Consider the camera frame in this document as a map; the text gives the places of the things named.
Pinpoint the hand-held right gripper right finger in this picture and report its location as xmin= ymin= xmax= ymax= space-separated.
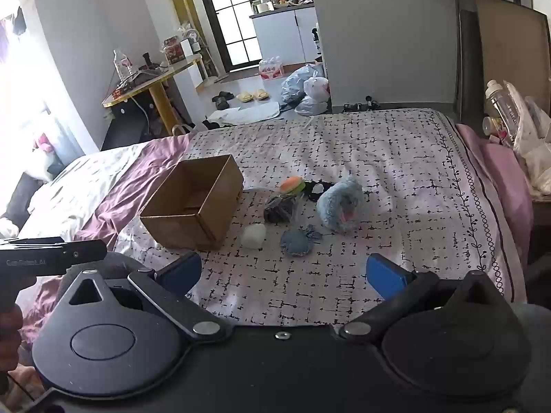
xmin=339 ymin=253 xmax=513 ymax=341

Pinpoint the blue-grey round knitted toy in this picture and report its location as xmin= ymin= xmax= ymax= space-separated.
xmin=280 ymin=226 xmax=323 ymax=259

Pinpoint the black drawer cabinet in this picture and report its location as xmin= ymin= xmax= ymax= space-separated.
xmin=101 ymin=99 xmax=173 ymax=151

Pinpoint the clear bottle with white lid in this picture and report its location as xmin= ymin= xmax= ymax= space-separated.
xmin=485 ymin=80 xmax=515 ymax=147

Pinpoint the person's left hand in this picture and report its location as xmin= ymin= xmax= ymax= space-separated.
xmin=0 ymin=275 xmax=25 ymax=373

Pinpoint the white soft ball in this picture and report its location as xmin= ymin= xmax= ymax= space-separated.
xmin=241 ymin=224 xmax=268 ymax=249

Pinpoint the white floor mat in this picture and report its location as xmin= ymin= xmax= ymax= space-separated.
xmin=207 ymin=102 xmax=280 ymax=127

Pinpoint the small white lidded jar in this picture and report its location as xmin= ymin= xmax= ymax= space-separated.
xmin=482 ymin=116 xmax=504 ymax=138

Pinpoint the pale plastic bag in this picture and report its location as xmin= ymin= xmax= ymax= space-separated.
xmin=295 ymin=96 xmax=332 ymax=117

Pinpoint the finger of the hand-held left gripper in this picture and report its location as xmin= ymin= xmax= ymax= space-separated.
xmin=64 ymin=240 xmax=108 ymax=267

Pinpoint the black framed glass door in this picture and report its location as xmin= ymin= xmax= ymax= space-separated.
xmin=191 ymin=0 xmax=261 ymax=73

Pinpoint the black headboard panel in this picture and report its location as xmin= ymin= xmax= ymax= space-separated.
xmin=457 ymin=9 xmax=483 ymax=123

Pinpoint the hamburger plush toy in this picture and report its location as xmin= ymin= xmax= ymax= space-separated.
xmin=280 ymin=176 xmax=306 ymax=194

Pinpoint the dark cloth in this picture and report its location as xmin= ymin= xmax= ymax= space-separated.
xmin=0 ymin=172 xmax=48 ymax=237

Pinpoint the white and pink quilt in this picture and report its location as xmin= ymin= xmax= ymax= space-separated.
xmin=17 ymin=133 xmax=192 ymax=345

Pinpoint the clear water bottle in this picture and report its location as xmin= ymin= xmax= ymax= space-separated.
xmin=113 ymin=49 xmax=131 ymax=80

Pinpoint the clear bag of dark pieces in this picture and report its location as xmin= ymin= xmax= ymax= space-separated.
xmin=263 ymin=195 xmax=304 ymax=225

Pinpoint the brown board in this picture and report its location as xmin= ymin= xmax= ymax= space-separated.
xmin=475 ymin=0 xmax=551 ymax=117

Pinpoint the white and red plastic bag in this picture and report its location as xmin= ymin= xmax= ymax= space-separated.
xmin=303 ymin=75 xmax=331 ymax=99

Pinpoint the pack of water bottles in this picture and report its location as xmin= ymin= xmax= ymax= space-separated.
xmin=258 ymin=57 xmax=285 ymax=82

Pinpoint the brown cardboard box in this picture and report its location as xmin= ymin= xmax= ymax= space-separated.
xmin=140 ymin=154 xmax=245 ymax=252

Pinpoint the black and white plush toy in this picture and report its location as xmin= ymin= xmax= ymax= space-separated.
xmin=303 ymin=179 xmax=334 ymax=201

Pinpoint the white crumpled plastic bag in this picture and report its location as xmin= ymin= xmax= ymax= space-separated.
xmin=503 ymin=82 xmax=551 ymax=201

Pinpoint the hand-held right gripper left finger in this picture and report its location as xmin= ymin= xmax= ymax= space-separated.
xmin=58 ymin=252 xmax=231 ymax=340

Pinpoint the yellow table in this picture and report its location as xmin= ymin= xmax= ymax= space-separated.
xmin=102 ymin=54 xmax=205 ymax=136

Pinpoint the red printed snack box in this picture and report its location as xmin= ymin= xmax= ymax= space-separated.
xmin=163 ymin=36 xmax=186 ymax=64

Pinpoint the blue plastic bag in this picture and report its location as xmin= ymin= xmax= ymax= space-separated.
xmin=281 ymin=64 xmax=321 ymax=105

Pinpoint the blue fluffy plush toy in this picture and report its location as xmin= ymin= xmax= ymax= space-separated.
xmin=316 ymin=175 xmax=366 ymax=234

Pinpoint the white kitchen cabinet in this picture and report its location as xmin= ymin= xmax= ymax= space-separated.
xmin=250 ymin=6 xmax=319 ymax=63

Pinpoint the pink bed sheet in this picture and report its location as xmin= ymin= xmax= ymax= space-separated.
xmin=455 ymin=123 xmax=534 ymax=263

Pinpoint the white and pink plush toy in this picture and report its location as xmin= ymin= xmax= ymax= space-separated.
xmin=21 ymin=131 xmax=65 ymax=181

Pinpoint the dark tray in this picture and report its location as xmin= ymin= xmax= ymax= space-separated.
xmin=116 ymin=71 xmax=160 ymax=89

